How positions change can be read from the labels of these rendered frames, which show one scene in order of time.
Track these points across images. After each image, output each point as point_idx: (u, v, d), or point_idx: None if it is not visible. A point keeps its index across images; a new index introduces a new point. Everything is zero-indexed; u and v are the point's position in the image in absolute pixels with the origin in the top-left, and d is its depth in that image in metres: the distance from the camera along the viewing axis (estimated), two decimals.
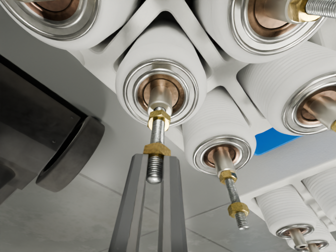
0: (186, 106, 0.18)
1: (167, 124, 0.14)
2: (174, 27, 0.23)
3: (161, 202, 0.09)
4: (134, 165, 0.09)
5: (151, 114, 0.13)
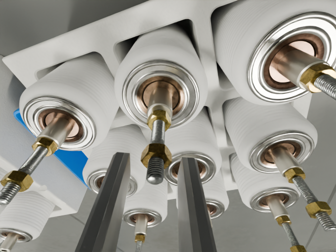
0: (138, 112, 0.18)
1: (166, 127, 0.14)
2: None
3: (181, 203, 0.09)
4: (113, 164, 0.09)
5: (154, 112, 0.13)
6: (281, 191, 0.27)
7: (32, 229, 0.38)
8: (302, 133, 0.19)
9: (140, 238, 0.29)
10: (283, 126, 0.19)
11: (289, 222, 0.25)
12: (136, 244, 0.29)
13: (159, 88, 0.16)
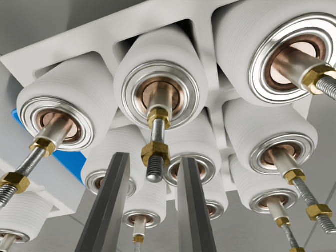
0: (137, 112, 0.17)
1: (165, 127, 0.14)
2: None
3: (181, 203, 0.09)
4: (113, 164, 0.09)
5: (158, 111, 0.13)
6: (281, 192, 0.27)
7: (29, 230, 0.38)
8: (303, 135, 0.19)
9: (138, 240, 0.29)
10: (284, 127, 0.19)
11: (289, 224, 0.25)
12: (135, 245, 0.29)
13: (159, 88, 0.16)
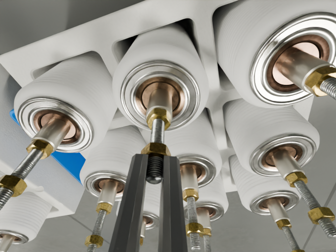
0: (135, 111, 0.17)
1: (150, 120, 0.13)
2: None
3: (161, 202, 0.09)
4: (134, 165, 0.09)
5: None
6: (281, 194, 0.26)
7: (28, 230, 0.38)
8: (305, 137, 0.19)
9: None
10: (285, 129, 0.19)
11: (290, 225, 0.25)
12: None
13: (159, 89, 0.16)
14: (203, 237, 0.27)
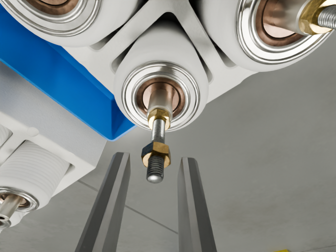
0: None
1: None
2: None
3: (181, 203, 0.09)
4: (113, 164, 0.09)
5: None
6: None
7: (29, 185, 0.27)
8: None
9: (150, 128, 0.14)
10: None
11: None
12: (161, 131, 0.14)
13: None
14: (319, 19, 0.09)
